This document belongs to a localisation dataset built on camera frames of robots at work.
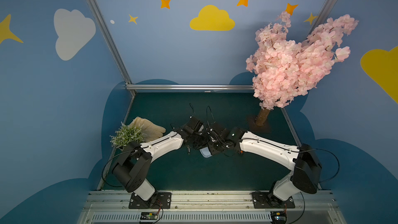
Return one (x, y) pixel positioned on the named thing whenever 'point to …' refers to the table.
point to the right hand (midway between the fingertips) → (212, 146)
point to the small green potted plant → (126, 134)
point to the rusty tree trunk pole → (262, 117)
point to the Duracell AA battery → (188, 151)
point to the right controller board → (279, 217)
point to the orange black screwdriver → (241, 151)
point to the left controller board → (146, 215)
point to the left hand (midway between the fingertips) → (214, 141)
